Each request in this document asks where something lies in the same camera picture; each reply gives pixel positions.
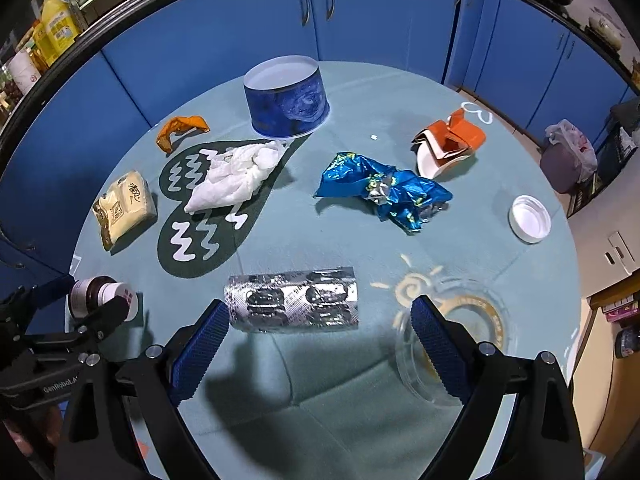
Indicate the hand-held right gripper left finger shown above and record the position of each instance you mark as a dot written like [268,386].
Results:
[200,350]

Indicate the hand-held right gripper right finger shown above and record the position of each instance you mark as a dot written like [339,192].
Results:
[440,350]

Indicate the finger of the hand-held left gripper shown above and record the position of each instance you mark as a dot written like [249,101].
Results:
[52,287]
[105,322]

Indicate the brown bottle with white cap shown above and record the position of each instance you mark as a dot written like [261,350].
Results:
[107,292]

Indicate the silver blister pack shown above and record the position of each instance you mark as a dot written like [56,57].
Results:
[290,300]

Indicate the white round lid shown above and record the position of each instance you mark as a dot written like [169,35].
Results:
[530,217]

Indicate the orange and white paper carton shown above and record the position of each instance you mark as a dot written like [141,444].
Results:
[460,135]

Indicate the clear glass ashtray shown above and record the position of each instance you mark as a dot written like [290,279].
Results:
[485,310]

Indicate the beige tissue packet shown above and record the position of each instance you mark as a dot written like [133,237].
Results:
[125,210]

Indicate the crumpled white tissue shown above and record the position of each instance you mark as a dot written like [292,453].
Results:
[225,180]

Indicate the dark blue jar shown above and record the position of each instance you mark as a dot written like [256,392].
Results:
[629,344]

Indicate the white tall appliance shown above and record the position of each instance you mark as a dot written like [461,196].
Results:
[615,270]

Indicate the crumpled blue foil bag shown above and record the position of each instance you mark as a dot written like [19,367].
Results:
[350,175]

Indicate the crumpled orange wrapper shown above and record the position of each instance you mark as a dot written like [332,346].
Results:
[172,130]

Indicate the black kitchen countertop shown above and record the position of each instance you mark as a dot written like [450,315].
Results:
[60,67]

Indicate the grey bin with plastic bag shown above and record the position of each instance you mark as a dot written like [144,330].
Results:
[565,160]

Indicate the yellow oil bottle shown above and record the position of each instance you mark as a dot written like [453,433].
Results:
[57,30]

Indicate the blue mug white interior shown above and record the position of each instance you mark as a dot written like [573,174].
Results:
[290,105]

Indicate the blue kitchen cabinets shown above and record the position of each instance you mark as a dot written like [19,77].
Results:
[200,35]

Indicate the white pot with lid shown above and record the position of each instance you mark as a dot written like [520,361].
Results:
[605,27]

